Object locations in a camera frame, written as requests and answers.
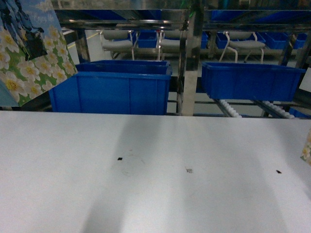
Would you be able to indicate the blue bin centre left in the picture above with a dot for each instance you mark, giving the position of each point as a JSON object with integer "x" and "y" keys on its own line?
{"x": 136, "y": 87}

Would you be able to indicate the white table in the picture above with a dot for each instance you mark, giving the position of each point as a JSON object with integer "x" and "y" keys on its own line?
{"x": 90, "y": 173}

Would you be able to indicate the grey chair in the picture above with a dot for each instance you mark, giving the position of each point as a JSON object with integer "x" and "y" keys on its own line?
{"x": 119, "y": 41}
{"x": 242, "y": 40}

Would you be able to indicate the steel rack upright post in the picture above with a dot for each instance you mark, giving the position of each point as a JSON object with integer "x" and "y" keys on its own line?
{"x": 193, "y": 48}

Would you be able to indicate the flower gift bag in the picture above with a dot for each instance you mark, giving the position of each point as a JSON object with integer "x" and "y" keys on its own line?
{"x": 34, "y": 57}
{"x": 306, "y": 152}

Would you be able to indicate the grey chair left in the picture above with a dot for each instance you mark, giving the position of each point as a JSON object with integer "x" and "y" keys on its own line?
{"x": 119, "y": 41}

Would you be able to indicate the blue bin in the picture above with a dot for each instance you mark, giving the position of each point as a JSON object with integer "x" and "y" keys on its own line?
{"x": 236, "y": 81}
{"x": 136, "y": 87}

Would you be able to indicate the blue bin centre right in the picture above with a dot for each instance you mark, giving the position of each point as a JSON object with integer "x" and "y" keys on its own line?
{"x": 236, "y": 81}

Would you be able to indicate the grey chair right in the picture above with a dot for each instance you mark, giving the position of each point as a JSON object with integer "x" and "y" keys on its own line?
{"x": 242, "y": 40}

